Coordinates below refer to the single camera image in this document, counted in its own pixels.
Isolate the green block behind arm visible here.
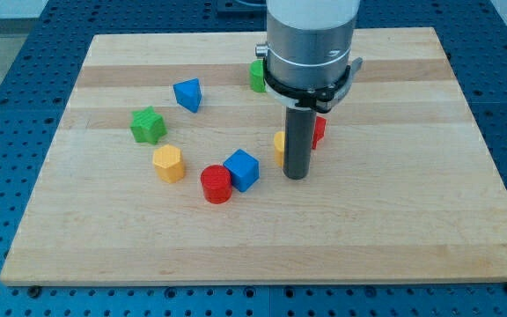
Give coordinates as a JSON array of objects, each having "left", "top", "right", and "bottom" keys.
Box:
[{"left": 249, "top": 60, "right": 266, "bottom": 92}]

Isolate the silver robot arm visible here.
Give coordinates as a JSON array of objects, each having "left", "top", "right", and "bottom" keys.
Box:
[{"left": 255, "top": 0, "right": 363, "bottom": 114}]

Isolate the blue triangle block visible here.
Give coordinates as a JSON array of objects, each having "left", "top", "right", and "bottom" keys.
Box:
[{"left": 173, "top": 78, "right": 202, "bottom": 113}]

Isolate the blue cube block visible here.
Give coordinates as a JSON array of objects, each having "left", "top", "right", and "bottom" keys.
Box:
[{"left": 223, "top": 149, "right": 260, "bottom": 192}]

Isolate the yellow block behind rod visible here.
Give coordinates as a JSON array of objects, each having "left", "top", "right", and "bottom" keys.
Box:
[{"left": 273, "top": 131, "right": 285, "bottom": 167}]

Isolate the red cylinder block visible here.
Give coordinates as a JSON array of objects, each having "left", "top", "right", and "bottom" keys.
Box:
[{"left": 200, "top": 165, "right": 232, "bottom": 204}]

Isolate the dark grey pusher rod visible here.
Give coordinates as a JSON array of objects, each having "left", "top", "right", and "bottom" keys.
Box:
[{"left": 283, "top": 107, "right": 316, "bottom": 180}]

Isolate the red block behind rod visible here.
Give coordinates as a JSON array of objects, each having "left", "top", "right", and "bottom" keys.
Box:
[{"left": 312, "top": 116, "right": 327, "bottom": 150}]

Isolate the wooden board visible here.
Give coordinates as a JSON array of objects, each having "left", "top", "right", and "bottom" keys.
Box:
[{"left": 0, "top": 27, "right": 507, "bottom": 286}]

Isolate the yellow hexagon block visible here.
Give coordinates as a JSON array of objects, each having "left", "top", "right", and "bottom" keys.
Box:
[{"left": 152, "top": 144, "right": 186, "bottom": 183}]

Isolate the green star block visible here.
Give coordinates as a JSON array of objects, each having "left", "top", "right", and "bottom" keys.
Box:
[{"left": 129, "top": 107, "right": 167, "bottom": 144}]

